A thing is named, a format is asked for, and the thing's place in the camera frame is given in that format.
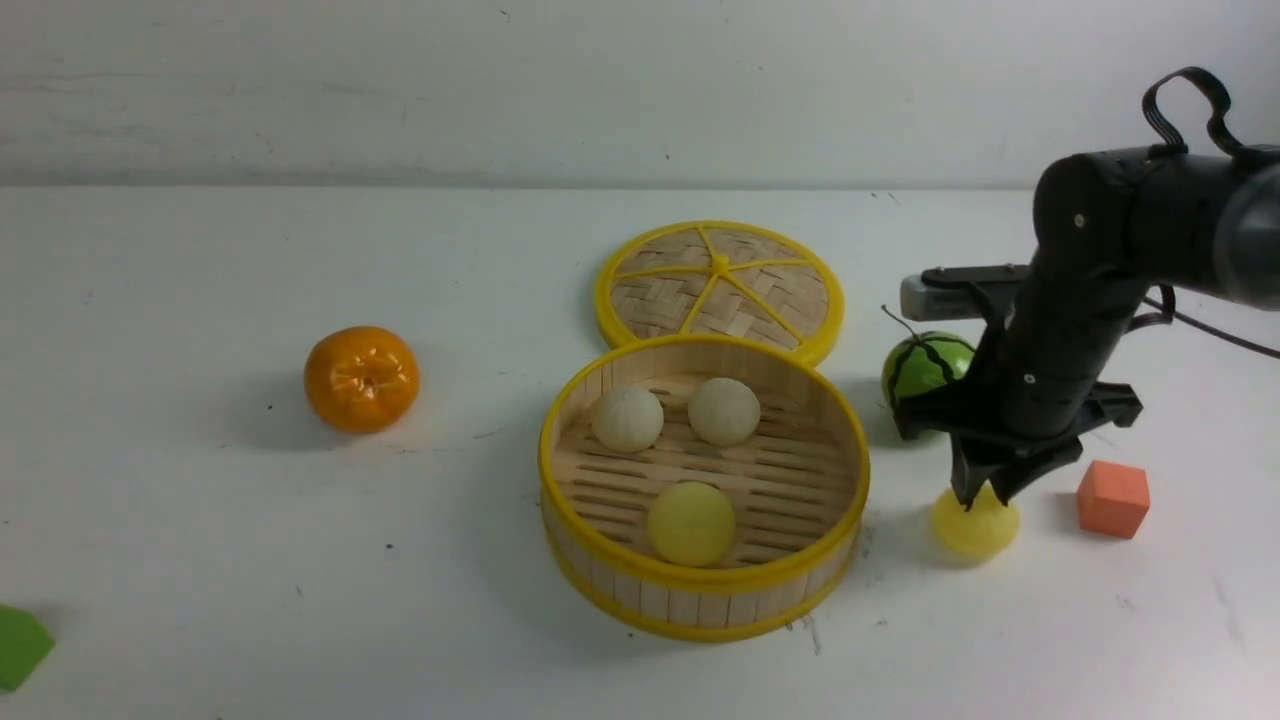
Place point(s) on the bamboo steamer tray yellow rim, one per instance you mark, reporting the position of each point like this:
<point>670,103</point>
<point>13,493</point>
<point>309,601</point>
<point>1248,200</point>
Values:
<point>798,488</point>

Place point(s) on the green toy watermelon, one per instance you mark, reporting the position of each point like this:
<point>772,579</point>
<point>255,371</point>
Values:
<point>923,361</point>

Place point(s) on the woven bamboo steamer lid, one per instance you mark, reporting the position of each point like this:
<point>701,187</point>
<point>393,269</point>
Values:
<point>716,277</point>

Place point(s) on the orange foam cube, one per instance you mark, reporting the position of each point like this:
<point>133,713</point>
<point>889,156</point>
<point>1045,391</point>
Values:
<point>1112,499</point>

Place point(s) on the white bun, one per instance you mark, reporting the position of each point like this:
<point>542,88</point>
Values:
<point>724,412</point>
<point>627,419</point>

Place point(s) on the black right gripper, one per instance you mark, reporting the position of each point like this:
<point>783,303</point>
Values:
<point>1034,385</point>

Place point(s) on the green foam block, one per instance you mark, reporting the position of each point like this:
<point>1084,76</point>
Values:
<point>24,643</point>

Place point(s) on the yellow bun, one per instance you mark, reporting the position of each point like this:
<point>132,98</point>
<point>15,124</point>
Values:
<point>691,524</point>
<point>977,532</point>

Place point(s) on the orange toy tangerine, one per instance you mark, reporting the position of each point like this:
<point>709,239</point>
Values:
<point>361,380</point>

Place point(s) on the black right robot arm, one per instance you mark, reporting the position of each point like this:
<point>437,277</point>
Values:
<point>1117,232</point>

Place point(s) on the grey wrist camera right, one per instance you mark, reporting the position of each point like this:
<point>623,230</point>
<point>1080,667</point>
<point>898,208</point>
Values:
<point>949,293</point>

